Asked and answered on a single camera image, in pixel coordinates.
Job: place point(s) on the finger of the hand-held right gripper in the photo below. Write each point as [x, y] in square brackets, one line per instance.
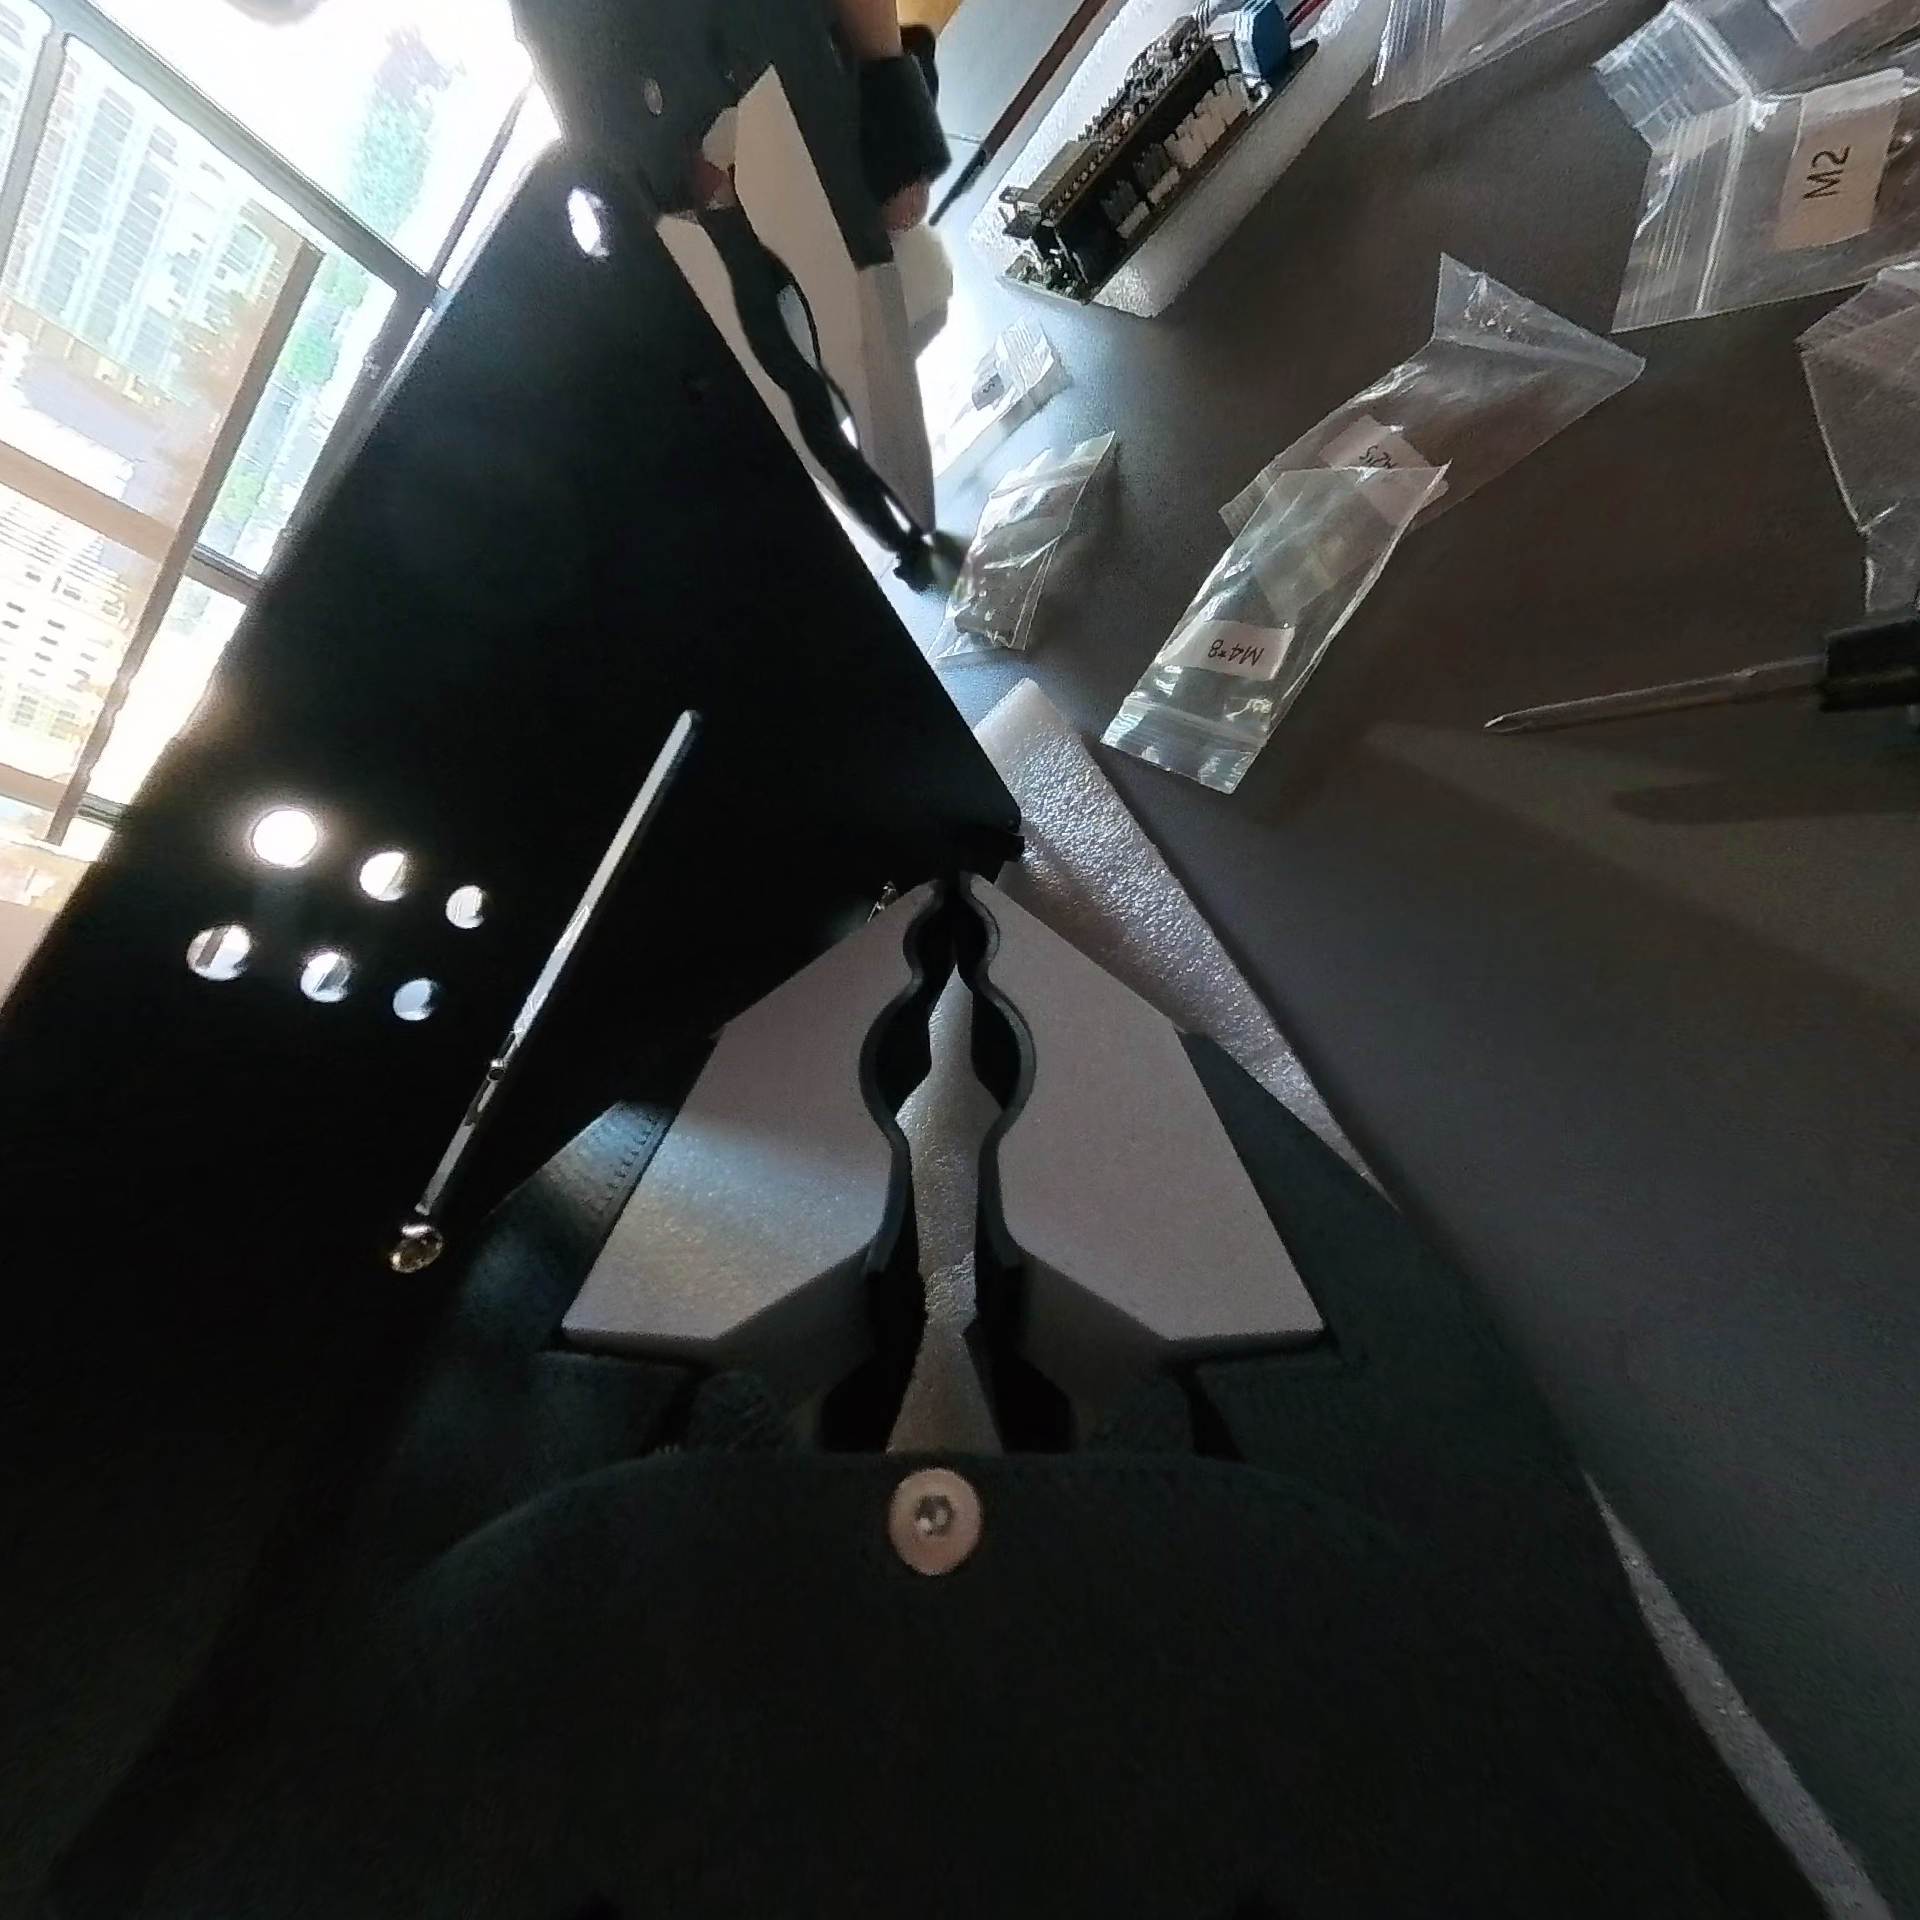
[732, 292]
[821, 243]

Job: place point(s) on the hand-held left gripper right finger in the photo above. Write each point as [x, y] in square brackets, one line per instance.
[1155, 1203]

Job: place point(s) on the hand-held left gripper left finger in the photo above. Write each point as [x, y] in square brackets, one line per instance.
[752, 1188]

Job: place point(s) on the blue hobby robot arm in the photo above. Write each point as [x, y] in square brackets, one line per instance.
[378, 749]

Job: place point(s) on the black screwdriver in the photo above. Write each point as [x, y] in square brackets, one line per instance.
[1648, 694]

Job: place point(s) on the dark grey desk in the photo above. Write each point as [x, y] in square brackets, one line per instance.
[1501, 977]

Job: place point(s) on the person's right hand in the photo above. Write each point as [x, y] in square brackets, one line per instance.
[876, 22]

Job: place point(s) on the white foam sheet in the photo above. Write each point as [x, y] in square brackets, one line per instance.
[1110, 900]

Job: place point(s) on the black control circuit board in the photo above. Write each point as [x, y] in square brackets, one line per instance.
[1141, 137]

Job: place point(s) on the large framed windows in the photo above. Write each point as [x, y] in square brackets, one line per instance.
[152, 301]

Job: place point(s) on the scattered clear screw bags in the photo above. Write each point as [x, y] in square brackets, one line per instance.
[1290, 603]

